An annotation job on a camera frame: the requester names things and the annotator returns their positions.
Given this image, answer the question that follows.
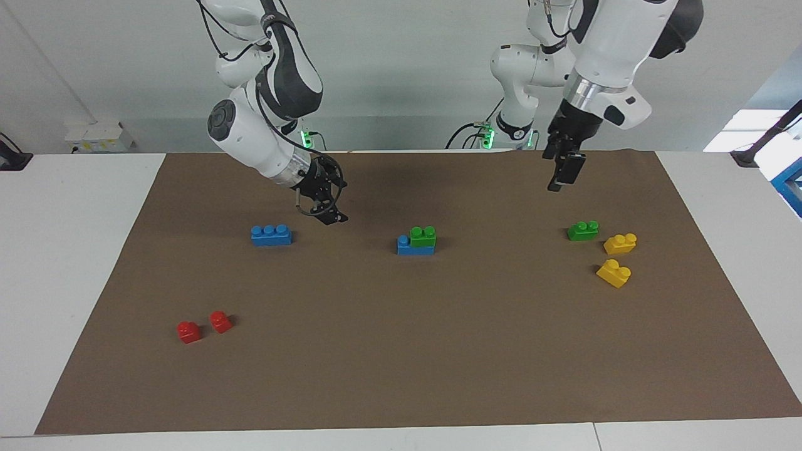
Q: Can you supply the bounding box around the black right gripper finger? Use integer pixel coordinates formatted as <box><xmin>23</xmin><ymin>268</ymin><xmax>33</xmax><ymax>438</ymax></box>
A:
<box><xmin>310</xmin><ymin>194</ymin><xmax>350</xmax><ymax>227</ymax></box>
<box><xmin>325</xmin><ymin>161</ymin><xmax>348</xmax><ymax>197</ymax></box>

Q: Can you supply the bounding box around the blue three-stud block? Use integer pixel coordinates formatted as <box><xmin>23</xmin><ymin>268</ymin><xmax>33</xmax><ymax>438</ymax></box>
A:
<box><xmin>251</xmin><ymin>224</ymin><xmax>293</xmax><ymax>246</ymax></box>
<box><xmin>397</xmin><ymin>235</ymin><xmax>436</xmax><ymax>256</ymax></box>

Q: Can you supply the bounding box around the yellow two-stud block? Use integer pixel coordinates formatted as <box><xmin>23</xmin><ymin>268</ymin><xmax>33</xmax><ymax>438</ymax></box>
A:
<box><xmin>596</xmin><ymin>259</ymin><xmax>632</xmax><ymax>289</ymax></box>
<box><xmin>603</xmin><ymin>233</ymin><xmax>638</xmax><ymax>255</ymax></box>

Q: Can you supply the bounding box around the brown table mat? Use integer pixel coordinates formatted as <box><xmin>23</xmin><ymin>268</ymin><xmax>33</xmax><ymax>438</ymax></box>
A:
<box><xmin>34</xmin><ymin>149</ymin><xmax>802</xmax><ymax>435</ymax></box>

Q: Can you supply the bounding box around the black clamp stand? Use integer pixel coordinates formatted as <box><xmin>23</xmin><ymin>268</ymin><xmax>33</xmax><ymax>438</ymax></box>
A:
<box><xmin>730</xmin><ymin>100</ymin><xmax>802</xmax><ymax>168</ymax></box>

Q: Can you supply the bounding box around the white power strip box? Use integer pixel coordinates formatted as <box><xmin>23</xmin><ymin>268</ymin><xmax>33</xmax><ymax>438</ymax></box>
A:
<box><xmin>65</xmin><ymin>121</ymin><xmax>135</xmax><ymax>153</ymax></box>

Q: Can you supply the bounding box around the black table clamp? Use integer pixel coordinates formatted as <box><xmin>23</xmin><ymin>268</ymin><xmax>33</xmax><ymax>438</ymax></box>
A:
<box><xmin>0</xmin><ymin>132</ymin><xmax>33</xmax><ymax>171</ymax></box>

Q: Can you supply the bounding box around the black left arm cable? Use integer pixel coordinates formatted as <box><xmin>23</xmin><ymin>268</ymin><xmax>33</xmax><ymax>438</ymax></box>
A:
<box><xmin>544</xmin><ymin>0</ymin><xmax>586</xmax><ymax>39</ymax></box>

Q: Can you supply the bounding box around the black left base cable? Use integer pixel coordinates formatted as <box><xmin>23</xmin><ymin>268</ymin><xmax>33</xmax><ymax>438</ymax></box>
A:
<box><xmin>445</xmin><ymin>94</ymin><xmax>506</xmax><ymax>151</ymax></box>

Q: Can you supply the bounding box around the blue frame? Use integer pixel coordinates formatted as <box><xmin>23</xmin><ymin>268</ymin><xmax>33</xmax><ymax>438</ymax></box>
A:
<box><xmin>771</xmin><ymin>157</ymin><xmax>802</xmax><ymax>219</ymax></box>

